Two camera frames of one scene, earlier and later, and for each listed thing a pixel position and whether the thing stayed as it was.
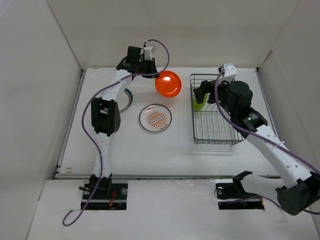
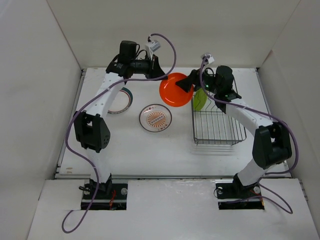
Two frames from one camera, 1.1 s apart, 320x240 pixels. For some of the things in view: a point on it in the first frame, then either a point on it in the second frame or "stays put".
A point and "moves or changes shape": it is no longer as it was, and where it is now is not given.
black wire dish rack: (211, 126) stays put
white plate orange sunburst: (155, 118) stays put
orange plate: (168, 84) moves or changes shape
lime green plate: (198, 107) stays put
